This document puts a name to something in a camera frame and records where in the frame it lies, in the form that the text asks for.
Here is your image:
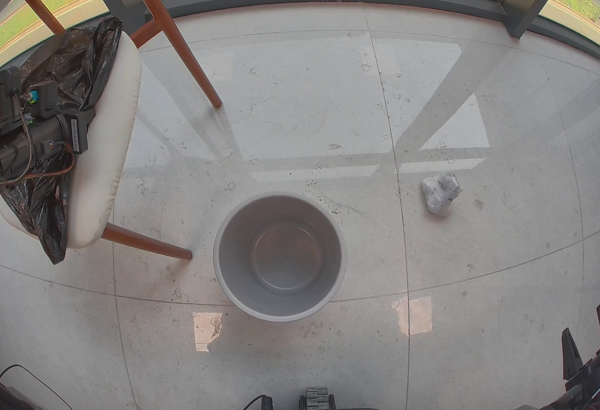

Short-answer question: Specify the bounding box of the black cable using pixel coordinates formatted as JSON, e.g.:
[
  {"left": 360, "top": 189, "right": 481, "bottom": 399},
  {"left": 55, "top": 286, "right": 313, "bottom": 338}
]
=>
[
  {"left": 0, "top": 363, "right": 74, "bottom": 410},
  {"left": 243, "top": 394, "right": 283, "bottom": 410}
]

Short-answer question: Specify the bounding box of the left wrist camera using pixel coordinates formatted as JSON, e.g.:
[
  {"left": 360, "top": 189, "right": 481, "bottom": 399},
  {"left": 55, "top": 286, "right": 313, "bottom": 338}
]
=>
[{"left": 28, "top": 82, "right": 58, "bottom": 121}]

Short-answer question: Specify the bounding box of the crumpled white paper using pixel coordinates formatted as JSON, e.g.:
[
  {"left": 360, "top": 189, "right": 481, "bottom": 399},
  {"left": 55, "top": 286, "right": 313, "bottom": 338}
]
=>
[{"left": 421, "top": 171, "right": 463, "bottom": 215}]

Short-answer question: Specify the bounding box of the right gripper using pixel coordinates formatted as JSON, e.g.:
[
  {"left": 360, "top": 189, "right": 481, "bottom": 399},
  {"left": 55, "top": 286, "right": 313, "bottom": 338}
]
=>
[{"left": 561, "top": 304, "right": 600, "bottom": 393}]

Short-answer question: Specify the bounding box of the white trash bin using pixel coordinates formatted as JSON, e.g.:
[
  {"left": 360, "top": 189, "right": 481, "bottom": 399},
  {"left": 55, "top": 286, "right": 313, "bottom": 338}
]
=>
[{"left": 214, "top": 193, "right": 348, "bottom": 323}]

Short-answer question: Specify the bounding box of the black plastic bag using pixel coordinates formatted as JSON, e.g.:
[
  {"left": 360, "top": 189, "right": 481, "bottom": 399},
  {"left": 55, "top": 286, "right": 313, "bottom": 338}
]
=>
[{"left": 0, "top": 16, "right": 123, "bottom": 265}]

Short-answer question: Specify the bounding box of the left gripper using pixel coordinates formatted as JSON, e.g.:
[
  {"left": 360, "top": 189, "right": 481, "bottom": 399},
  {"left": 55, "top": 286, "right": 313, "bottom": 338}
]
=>
[{"left": 0, "top": 109, "right": 101, "bottom": 182}]

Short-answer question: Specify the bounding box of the white cushioned wooden chair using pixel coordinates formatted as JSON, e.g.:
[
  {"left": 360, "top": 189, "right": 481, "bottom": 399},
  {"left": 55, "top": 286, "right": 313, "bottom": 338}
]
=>
[{"left": 0, "top": 0, "right": 223, "bottom": 264}]

